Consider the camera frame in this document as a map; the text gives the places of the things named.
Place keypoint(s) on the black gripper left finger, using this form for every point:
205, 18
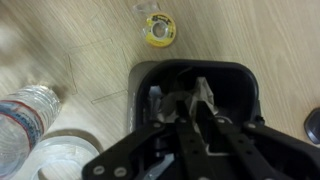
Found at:
186, 150

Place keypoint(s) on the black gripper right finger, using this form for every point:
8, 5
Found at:
253, 146

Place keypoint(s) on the brown paper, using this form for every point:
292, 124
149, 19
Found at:
203, 91

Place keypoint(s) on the black plastic bin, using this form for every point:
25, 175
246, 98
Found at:
230, 83

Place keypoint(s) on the black round disc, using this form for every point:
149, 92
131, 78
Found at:
314, 126

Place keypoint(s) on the clear flat plastic sheet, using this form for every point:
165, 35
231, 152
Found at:
96, 70

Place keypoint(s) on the clear dispenser with yellow tape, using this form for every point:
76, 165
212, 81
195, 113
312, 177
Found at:
160, 30

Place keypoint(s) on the clear plastic water bottle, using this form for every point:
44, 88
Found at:
23, 123

